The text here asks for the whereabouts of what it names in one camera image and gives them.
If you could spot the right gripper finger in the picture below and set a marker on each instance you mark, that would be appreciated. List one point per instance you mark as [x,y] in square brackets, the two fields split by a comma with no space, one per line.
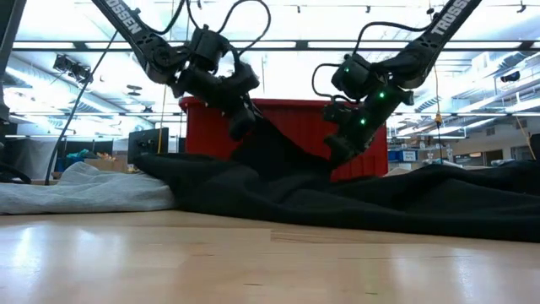
[343,152]

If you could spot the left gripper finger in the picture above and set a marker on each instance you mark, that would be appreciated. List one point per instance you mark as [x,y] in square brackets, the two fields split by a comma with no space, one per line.
[242,124]

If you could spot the black garment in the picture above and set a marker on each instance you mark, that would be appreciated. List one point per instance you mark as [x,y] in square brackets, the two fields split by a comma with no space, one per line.
[337,198]

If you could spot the grey t-shirt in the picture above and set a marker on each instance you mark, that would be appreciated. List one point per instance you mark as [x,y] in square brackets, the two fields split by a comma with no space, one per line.
[84,190]

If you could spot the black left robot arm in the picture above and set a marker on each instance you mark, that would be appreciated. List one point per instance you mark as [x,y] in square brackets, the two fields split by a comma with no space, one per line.
[143,38]

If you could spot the red plastic laundry bin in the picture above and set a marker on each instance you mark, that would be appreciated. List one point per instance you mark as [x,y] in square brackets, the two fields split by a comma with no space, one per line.
[304,122]

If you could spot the black computer monitor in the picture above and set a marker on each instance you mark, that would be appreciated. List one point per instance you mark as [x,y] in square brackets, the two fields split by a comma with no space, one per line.
[147,143]

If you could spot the brown cardboard box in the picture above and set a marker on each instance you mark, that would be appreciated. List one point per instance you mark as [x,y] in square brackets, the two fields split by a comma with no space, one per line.
[105,162]

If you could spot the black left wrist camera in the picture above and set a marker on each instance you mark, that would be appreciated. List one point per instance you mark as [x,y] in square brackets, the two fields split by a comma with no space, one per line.
[208,48]

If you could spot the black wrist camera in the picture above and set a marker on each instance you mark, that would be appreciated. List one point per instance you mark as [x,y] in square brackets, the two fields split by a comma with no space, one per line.
[208,48]
[352,78]

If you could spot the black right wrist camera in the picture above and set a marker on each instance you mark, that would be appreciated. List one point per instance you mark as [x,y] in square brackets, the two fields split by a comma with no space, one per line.
[352,78]

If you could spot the black ceiling light rail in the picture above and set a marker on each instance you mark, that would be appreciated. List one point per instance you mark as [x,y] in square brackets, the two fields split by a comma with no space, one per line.
[287,50]

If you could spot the black ceiling camera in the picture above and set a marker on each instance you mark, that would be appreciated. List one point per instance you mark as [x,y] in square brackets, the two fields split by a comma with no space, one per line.
[71,67]

